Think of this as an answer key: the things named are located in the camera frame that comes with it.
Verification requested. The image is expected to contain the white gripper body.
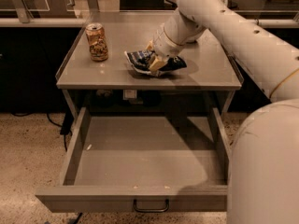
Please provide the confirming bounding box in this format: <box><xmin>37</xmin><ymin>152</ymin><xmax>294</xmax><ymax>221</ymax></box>
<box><xmin>152</xmin><ymin>9</ymin><xmax>205</xmax><ymax>60</ymax></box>

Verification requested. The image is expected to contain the blue chip bag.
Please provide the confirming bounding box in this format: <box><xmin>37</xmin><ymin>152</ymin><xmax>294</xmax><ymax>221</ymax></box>
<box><xmin>124</xmin><ymin>50</ymin><xmax>187</xmax><ymax>77</ymax></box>

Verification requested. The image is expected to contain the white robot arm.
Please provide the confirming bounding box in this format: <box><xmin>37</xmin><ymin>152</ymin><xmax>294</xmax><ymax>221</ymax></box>
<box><xmin>149</xmin><ymin>0</ymin><xmax>299</xmax><ymax>224</ymax></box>

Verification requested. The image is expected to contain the grey cabinet counter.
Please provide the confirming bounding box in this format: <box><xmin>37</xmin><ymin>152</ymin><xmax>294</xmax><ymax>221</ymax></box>
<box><xmin>57</xmin><ymin>11</ymin><xmax>241</xmax><ymax>111</ymax></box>

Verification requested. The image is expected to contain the grey open drawer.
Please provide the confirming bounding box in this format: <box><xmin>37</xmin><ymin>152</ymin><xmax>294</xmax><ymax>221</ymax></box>
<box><xmin>36</xmin><ymin>108</ymin><xmax>230</xmax><ymax>213</ymax></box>

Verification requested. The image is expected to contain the white bowl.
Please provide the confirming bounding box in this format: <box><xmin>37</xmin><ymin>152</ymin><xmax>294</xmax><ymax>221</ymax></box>
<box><xmin>186</xmin><ymin>31</ymin><xmax>205</xmax><ymax>44</ymax></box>

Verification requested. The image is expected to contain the gold drink can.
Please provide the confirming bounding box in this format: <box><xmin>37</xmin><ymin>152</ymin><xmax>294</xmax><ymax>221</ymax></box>
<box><xmin>85</xmin><ymin>22</ymin><xmax>108</xmax><ymax>62</ymax></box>

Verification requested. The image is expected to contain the black floor cable left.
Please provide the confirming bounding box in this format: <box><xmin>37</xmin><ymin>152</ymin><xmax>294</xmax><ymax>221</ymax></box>
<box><xmin>8</xmin><ymin>111</ymin><xmax>73</xmax><ymax>152</ymax></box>

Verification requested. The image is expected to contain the black drawer handle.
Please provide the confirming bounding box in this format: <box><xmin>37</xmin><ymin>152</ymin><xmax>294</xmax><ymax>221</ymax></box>
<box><xmin>133</xmin><ymin>199</ymin><xmax>169</xmax><ymax>213</ymax></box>

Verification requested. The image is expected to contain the white horizontal rail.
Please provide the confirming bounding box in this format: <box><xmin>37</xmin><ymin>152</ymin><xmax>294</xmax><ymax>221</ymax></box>
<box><xmin>0</xmin><ymin>18</ymin><xmax>299</xmax><ymax>29</ymax></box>

